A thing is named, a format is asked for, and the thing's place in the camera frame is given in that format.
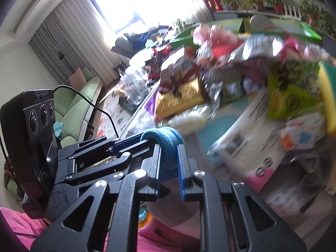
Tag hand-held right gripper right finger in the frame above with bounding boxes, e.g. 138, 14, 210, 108
177, 144, 307, 252

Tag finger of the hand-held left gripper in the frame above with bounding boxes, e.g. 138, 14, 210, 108
56, 152, 133, 190
76, 133, 151, 168

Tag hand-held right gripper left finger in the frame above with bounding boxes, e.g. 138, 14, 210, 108
30, 144, 168, 252

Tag blue terry cloth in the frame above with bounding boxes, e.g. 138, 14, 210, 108
141, 127, 184, 182

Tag white fluffy towel pack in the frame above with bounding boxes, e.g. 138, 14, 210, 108
168, 110, 208, 134

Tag patterned floor mat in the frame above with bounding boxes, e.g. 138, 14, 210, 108
97, 91, 137, 140

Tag black round table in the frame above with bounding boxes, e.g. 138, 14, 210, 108
119, 93, 143, 111

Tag person's pink clothing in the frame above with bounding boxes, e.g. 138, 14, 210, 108
104, 214, 206, 252

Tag green sofa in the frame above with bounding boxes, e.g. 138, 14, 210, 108
54, 67, 104, 147

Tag yellow sponge block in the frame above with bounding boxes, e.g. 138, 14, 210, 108
154, 77, 208, 122

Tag white and pink paper pack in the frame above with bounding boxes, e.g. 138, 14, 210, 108
207, 87, 289, 193

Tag red printed bag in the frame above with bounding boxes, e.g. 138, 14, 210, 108
148, 44, 172, 80

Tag dark armchair with clothes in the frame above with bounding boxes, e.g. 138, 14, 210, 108
112, 30, 159, 59

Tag colourful printed plastic bag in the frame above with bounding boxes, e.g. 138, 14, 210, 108
161, 48, 201, 72

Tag beige curtains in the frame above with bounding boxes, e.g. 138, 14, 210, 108
29, 0, 124, 85

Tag grey woven pouch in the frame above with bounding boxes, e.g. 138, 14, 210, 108
202, 65, 243, 88

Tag large green box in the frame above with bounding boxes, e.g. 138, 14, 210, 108
169, 18, 322, 48

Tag small colourful printed pack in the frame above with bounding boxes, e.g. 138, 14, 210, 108
280, 115, 326, 151

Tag pink fluffy ornament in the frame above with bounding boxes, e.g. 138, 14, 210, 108
193, 25, 242, 55

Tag window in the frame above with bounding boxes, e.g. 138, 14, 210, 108
84, 0, 202, 35

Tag green snack bag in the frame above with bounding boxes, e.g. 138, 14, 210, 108
266, 60, 326, 121

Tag silver foil bag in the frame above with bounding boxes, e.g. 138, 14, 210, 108
228, 35, 284, 63

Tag red decoration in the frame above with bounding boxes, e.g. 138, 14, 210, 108
205, 0, 223, 11

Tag yellow sponge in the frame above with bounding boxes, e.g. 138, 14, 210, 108
318, 62, 336, 134

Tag small white fence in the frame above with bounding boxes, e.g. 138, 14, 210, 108
285, 5, 301, 19

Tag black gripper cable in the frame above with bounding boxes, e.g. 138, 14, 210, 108
52, 84, 121, 139

